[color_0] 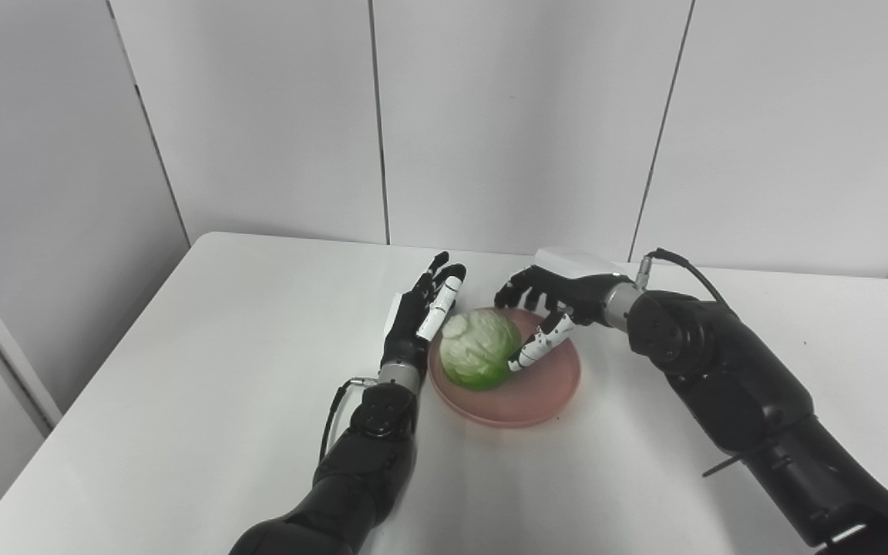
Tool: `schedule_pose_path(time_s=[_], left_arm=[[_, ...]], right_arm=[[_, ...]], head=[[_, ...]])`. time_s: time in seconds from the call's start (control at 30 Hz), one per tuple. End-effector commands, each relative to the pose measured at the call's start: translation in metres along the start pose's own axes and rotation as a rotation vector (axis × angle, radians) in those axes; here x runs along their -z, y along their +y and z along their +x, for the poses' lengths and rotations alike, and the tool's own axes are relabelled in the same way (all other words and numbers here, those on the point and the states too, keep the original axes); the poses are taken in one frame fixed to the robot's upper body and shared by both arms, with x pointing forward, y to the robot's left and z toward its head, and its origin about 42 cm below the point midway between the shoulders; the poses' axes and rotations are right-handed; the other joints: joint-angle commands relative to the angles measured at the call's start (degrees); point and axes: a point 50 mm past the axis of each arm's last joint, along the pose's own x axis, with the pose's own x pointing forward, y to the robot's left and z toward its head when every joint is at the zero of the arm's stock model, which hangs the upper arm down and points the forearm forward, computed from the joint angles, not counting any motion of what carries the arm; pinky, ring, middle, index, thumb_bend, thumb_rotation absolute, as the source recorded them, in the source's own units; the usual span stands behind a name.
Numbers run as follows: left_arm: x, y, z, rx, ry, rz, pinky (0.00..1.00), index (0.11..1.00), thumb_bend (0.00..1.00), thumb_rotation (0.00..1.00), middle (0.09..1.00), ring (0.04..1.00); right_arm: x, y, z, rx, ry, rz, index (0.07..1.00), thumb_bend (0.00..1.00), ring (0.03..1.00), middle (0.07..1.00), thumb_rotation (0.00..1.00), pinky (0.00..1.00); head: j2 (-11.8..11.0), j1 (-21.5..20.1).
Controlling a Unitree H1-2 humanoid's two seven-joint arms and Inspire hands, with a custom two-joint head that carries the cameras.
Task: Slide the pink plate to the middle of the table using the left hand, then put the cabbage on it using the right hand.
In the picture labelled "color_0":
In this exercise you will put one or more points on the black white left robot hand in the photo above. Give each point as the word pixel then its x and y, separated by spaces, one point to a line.
pixel 405 324

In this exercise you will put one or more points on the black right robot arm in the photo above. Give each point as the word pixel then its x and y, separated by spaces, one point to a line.
pixel 745 393

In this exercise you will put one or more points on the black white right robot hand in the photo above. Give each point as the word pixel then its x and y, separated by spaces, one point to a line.
pixel 579 293

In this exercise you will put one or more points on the pink round plate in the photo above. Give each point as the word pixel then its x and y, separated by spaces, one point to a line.
pixel 529 393

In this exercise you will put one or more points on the green white cabbage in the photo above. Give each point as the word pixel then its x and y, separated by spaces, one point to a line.
pixel 479 347

